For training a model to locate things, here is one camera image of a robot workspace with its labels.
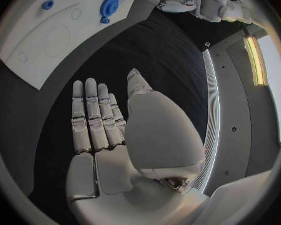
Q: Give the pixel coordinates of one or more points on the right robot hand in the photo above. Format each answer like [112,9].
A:
[159,135]

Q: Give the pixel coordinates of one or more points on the blue short cylinder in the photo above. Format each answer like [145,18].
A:
[48,4]

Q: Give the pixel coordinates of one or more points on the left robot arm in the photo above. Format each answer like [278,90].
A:
[213,7]

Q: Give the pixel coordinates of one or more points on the white task board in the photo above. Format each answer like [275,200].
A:
[37,41]

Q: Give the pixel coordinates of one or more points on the blue gear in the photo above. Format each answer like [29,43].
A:
[110,6]

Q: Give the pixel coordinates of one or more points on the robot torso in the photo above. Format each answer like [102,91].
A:
[234,106]

